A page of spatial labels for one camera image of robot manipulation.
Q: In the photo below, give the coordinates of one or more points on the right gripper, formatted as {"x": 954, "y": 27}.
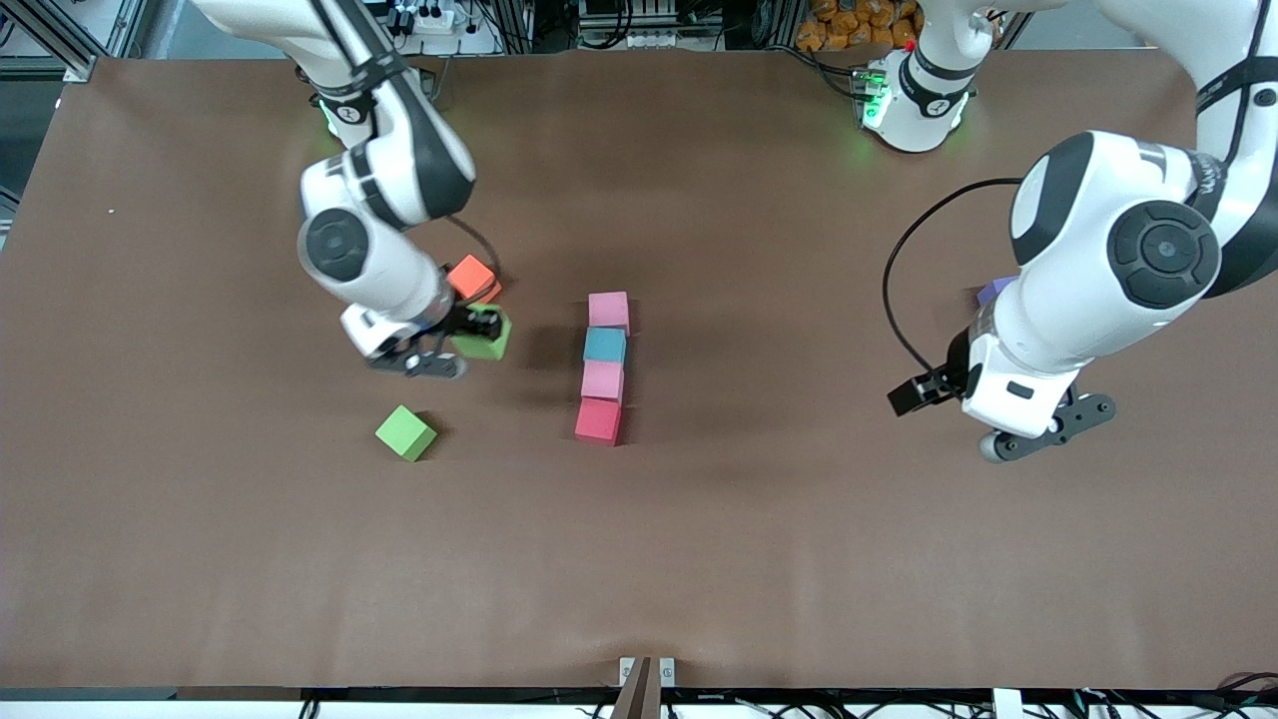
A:
{"x": 465, "y": 321}

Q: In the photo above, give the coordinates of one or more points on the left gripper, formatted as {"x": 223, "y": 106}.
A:
{"x": 952, "y": 373}

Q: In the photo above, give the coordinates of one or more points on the green foam cube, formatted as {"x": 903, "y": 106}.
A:
{"x": 484, "y": 351}
{"x": 404, "y": 433}

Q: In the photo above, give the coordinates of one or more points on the light pink foam cube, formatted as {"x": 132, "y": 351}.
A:
{"x": 608, "y": 310}
{"x": 602, "y": 380}

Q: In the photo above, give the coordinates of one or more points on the crimson foam cube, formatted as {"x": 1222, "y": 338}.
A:
{"x": 597, "y": 421}

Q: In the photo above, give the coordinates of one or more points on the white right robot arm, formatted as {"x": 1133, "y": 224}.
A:
{"x": 399, "y": 170}

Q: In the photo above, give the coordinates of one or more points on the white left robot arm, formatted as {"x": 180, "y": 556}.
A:
{"x": 1098, "y": 230}

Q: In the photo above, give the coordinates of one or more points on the orange foam cube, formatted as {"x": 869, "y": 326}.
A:
{"x": 469, "y": 275}

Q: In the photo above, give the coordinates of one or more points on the purple foam cube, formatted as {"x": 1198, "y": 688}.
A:
{"x": 995, "y": 291}

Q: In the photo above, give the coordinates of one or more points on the blue foam cube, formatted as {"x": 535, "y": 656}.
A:
{"x": 604, "y": 346}

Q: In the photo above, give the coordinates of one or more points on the white power strip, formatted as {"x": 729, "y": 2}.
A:
{"x": 439, "y": 22}

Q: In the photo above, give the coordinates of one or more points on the small white box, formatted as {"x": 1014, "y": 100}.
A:
{"x": 1006, "y": 705}

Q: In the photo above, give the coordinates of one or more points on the orange yellow objects pile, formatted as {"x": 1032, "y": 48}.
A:
{"x": 849, "y": 25}

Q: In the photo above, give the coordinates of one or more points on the metal bracket with brown post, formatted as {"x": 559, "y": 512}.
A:
{"x": 646, "y": 689}

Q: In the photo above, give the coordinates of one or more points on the aluminium frame beams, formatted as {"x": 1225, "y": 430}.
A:
{"x": 80, "y": 65}

